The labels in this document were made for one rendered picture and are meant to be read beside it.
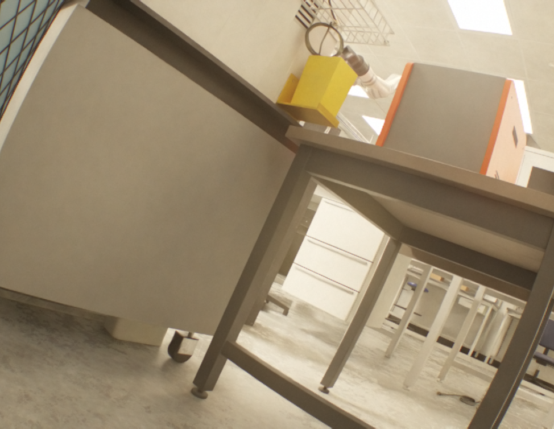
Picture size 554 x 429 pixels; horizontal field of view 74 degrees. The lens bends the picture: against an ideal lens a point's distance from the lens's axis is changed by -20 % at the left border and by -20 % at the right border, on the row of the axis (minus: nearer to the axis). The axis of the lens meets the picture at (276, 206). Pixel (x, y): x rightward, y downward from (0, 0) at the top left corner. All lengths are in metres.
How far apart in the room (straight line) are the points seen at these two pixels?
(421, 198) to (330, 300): 1.74
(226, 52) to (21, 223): 0.59
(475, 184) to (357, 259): 1.76
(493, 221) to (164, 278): 0.73
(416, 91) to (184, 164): 0.73
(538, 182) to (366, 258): 1.09
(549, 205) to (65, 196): 0.89
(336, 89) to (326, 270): 1.64
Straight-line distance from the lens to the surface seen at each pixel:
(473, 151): 1.21
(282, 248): 2.21
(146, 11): 0.85
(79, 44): 0.84
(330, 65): 1.14
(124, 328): 1.26
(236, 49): 1.06
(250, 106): 1.09
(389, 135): 1.31
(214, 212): 1.07
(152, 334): 1.33
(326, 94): 1.11
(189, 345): 1.28
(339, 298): 2.54
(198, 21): 0.99
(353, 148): 0.96
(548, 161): 2.41
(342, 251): 2.60
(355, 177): 0.97
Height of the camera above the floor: 0.44
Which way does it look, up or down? 4 degrees up
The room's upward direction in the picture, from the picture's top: 24 degrees clockwise
